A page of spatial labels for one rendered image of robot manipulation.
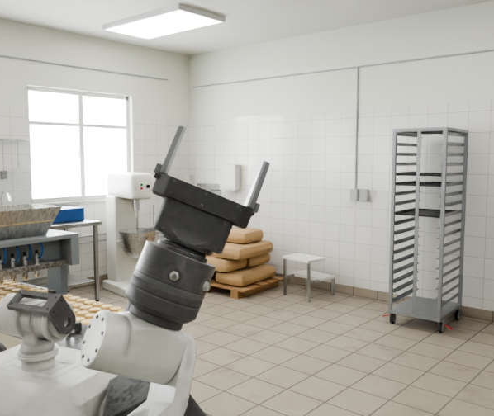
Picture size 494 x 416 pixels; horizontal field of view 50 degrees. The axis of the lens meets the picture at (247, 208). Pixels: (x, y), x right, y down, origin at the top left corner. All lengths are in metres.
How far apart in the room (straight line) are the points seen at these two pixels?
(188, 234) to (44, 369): 0.42
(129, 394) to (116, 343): 0.23
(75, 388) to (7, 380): 0.12
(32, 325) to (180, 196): 0.39
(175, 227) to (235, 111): 6.56
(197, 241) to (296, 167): 5.92
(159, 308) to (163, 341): 0.04
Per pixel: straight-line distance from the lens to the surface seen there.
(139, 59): 7.31
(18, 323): 0.93
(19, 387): 0.92
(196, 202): 0.61
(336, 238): 6.27
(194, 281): 0.60
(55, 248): 2.87
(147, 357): 0.62
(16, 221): 2.69
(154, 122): 7.36
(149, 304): 0.60
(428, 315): 5.13
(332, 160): 6.23
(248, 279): 6.05
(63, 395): 0.86
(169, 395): 0.65
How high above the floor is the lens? 1.56
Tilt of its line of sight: 5 degrees down
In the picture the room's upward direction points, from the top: straight up
